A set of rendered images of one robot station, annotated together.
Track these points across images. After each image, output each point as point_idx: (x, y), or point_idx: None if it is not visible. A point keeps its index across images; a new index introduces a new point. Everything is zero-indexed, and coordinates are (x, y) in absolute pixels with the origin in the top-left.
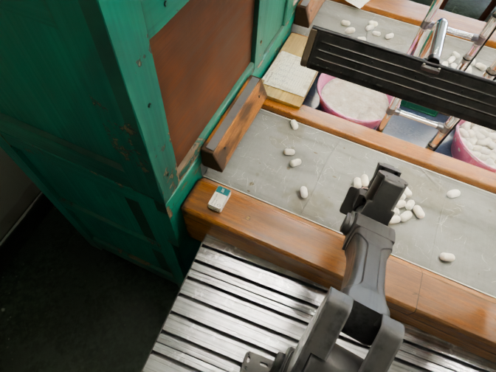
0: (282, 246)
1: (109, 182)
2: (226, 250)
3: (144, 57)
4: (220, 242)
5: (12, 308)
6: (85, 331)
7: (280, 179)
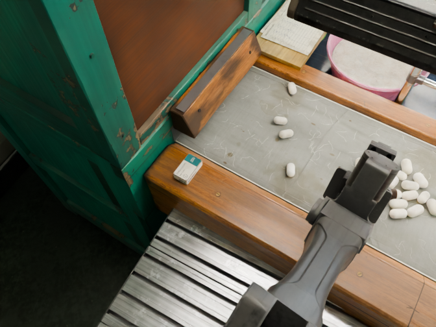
0: (252, 231)
1: (67, 139)
2: (193, 229)
3: (80, 0)
4: (187, 219)
5: None
6: (50, 301)
7: (265, 152)
